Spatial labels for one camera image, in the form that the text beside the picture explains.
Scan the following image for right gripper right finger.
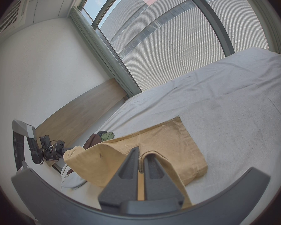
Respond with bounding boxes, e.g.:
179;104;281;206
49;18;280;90
143;154;185;208

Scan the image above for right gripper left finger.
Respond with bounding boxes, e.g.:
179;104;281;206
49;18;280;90
97;146;141;208

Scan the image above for tan shorts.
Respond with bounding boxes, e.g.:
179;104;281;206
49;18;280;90
63;116;207;207

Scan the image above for bed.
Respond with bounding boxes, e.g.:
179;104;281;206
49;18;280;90
35;46;281;207

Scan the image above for pale blue garment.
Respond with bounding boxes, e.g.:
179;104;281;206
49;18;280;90
60;163;87;189

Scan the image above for brown garment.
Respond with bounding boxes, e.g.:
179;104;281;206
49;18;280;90
83;133;102;149

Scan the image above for olive green garment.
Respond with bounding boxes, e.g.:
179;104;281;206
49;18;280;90
101;131;115;142

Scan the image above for grey-green curtain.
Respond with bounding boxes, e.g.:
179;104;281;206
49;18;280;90
69;6;142;97
242;0;281;54

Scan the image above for window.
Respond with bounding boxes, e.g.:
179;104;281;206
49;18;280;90
82;0;270;92

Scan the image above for white ceiling air vent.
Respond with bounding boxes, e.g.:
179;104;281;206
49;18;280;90
0;0;31;36

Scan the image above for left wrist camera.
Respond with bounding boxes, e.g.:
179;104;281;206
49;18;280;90
54;140;65;152

